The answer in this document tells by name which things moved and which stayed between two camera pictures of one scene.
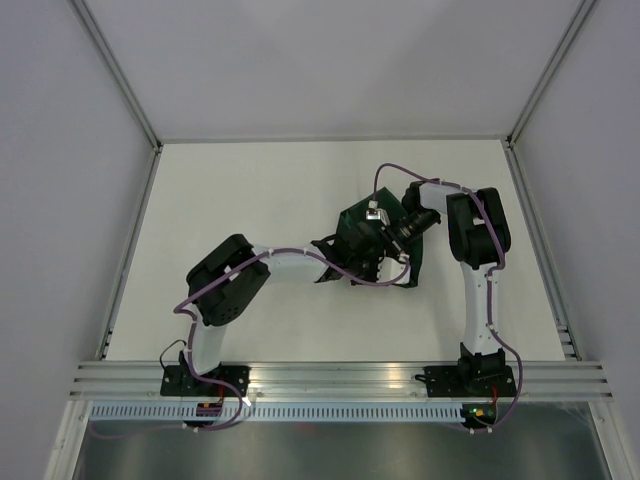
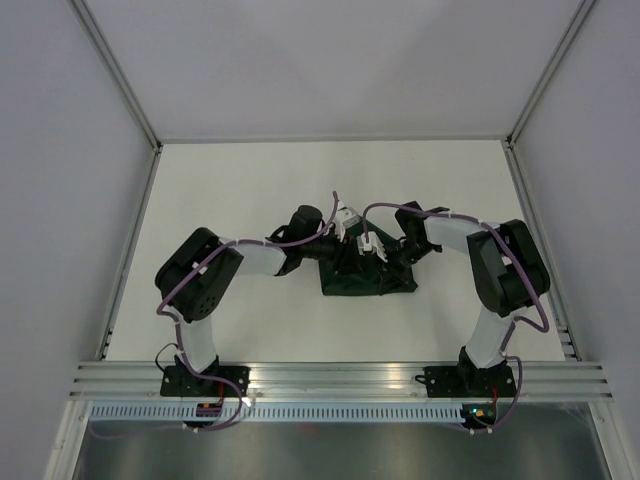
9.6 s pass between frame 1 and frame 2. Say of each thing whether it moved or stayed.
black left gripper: moved
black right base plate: stayed
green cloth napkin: moved
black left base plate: stayed
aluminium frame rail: stayed
